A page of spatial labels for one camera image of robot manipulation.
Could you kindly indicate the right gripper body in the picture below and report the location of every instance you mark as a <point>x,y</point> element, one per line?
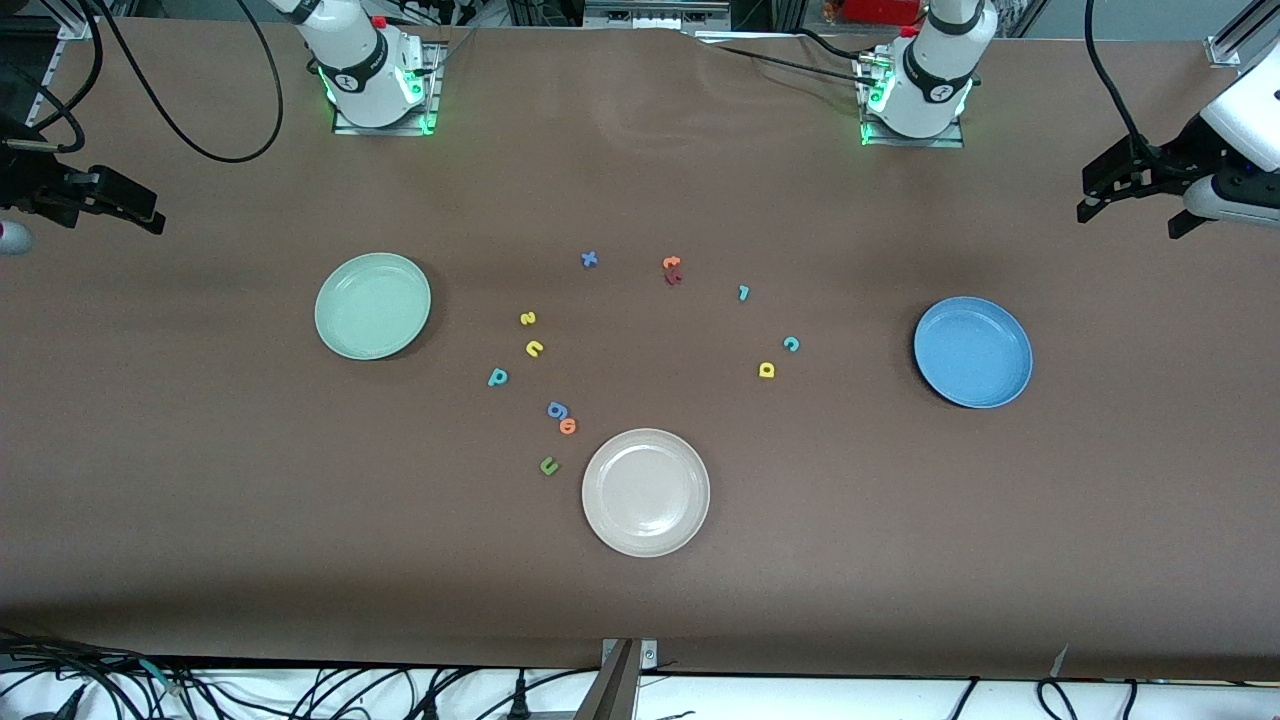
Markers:
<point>30,184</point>

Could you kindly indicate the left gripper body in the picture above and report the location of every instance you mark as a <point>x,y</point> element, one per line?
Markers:
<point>1178,158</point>

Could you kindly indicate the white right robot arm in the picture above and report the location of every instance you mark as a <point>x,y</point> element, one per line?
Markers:
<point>355,70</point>

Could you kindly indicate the blue round plate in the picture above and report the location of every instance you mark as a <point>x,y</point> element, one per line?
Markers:
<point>972,352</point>

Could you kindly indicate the green round plate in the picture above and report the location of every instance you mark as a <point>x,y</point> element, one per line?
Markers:
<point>372,306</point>

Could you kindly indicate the red object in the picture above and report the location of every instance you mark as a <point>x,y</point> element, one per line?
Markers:
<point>880,10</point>

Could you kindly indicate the white tape piece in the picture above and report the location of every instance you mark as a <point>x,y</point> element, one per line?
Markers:
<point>1060,660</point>

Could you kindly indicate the white box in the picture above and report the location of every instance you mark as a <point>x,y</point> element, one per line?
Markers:
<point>655,12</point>

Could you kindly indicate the beige round plate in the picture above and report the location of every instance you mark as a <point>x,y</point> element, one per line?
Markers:
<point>645,492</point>

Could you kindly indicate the black power plug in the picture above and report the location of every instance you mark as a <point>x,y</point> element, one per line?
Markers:
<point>519,700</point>

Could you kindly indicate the brown table cover mat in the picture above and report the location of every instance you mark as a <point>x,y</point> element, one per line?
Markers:
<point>640,600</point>

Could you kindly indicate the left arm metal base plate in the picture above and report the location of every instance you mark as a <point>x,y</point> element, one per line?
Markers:
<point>948,142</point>

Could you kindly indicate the long aluminium frame rail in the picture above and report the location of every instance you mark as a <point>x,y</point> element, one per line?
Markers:
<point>80,20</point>

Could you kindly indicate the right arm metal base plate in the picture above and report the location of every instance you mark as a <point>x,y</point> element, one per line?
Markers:
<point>432,100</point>

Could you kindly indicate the aluminium beam with bracket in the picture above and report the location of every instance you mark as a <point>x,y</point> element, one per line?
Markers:
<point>618,690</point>

